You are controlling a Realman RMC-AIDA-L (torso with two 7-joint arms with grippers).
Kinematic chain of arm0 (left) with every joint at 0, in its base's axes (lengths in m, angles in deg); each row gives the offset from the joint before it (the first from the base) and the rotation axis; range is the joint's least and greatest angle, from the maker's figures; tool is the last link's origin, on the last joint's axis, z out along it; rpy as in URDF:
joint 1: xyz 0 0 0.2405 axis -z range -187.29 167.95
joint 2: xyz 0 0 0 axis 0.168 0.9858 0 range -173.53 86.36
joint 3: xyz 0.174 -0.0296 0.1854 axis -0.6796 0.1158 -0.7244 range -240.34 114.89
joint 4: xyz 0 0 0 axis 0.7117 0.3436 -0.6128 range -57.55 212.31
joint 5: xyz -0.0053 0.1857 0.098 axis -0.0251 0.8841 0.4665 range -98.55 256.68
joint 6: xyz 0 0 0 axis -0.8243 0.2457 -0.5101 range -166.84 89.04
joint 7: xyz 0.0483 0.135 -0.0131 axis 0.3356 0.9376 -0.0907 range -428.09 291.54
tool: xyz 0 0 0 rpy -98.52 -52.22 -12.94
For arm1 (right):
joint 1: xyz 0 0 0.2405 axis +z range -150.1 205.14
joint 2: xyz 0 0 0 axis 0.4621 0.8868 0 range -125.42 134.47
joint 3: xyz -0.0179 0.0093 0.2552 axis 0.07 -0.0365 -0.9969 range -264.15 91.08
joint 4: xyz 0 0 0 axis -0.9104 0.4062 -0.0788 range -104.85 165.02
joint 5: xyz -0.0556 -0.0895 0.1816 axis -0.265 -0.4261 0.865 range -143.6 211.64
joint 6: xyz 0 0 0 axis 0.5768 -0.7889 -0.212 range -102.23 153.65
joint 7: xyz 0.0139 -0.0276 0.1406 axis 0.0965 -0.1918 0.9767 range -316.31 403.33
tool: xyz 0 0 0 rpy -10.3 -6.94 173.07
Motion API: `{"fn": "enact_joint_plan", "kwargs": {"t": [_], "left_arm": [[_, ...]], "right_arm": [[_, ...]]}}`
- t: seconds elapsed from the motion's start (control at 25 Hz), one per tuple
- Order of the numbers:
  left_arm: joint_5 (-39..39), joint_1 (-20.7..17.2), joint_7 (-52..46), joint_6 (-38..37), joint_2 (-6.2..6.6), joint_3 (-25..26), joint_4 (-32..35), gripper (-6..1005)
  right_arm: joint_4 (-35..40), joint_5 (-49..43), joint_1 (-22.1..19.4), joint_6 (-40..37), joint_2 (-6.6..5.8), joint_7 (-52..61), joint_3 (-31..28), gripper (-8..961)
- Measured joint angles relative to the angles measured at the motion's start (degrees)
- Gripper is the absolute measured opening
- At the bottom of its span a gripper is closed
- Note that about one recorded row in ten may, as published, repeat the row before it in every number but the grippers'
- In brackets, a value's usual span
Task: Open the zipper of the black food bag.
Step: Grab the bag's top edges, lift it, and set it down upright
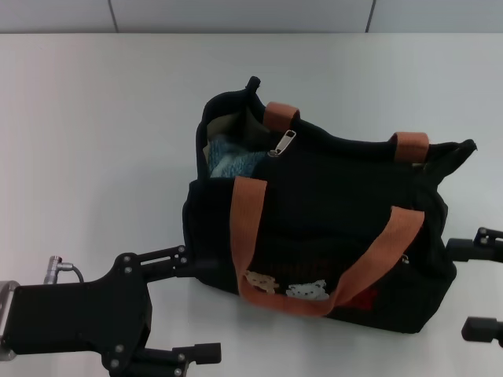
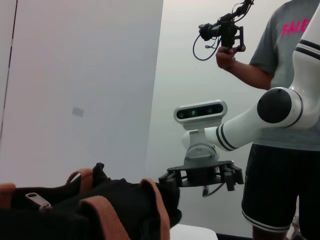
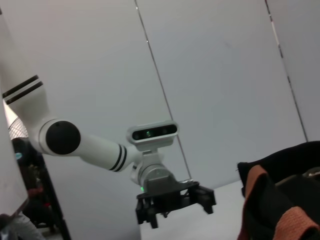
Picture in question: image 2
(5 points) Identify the black handheld camera rig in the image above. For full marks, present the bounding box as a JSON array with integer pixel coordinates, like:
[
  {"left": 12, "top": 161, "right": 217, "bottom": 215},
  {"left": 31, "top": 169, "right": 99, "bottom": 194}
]
[{"left": 198, "top": 0, "right": 256, "bottom": 55}]

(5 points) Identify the black bag with orange straps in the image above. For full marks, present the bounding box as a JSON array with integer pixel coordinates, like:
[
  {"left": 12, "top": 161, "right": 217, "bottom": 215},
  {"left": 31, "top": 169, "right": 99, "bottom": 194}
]
[{"left": 0, "top": 162, "right": 183, "bottom": 240}]

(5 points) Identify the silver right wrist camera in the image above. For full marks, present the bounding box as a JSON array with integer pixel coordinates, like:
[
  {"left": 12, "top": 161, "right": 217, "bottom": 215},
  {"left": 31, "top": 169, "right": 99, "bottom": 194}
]
[{"left": 173, "top": 99, "right": 228, "bottom": 131}]

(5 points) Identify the person's right forearm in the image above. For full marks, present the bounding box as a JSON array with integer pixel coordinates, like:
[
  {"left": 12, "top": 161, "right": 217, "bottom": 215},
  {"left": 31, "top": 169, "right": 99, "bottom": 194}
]
[{"left": 226, "top": 61, "right": 275, "bottom": 91}]

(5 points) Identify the person in grey shirt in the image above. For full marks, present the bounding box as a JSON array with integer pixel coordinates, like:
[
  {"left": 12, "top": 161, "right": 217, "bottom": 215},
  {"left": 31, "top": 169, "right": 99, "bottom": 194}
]
[{"left": 241, "top": 0, "right": 320, "bottom": 240}]

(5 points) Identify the person's right hand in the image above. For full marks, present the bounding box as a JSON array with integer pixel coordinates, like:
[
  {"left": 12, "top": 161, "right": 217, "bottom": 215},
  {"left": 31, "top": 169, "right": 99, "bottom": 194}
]
[{"left": 215, "top": 46, "right": 237, "bottom": 71}]

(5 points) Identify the silver zipper pull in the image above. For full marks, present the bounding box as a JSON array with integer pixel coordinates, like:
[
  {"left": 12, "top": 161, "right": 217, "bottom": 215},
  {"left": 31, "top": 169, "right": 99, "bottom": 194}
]
[{"left": 24, "top": 192, "right": 53, "bottom": 212}]

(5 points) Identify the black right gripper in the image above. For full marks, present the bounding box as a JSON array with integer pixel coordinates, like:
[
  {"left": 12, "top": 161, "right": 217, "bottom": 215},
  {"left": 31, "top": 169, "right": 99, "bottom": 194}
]
[{"left": 158, "top": 159, "right": 245, "bottom": 192}]

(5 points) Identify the right gripper cable with connector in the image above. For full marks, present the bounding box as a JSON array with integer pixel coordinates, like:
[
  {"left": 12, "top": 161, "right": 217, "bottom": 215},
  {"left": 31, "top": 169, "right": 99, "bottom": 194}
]
[{"left": 201, "top": 182, "right": 226, "bottom": 198}]

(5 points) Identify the dark camera rig cable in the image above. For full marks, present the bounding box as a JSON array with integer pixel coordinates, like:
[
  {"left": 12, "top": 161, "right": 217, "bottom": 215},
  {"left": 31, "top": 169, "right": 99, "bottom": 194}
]
[{"left": 192, "top": 32, "right": 222, "bottom": 62}]

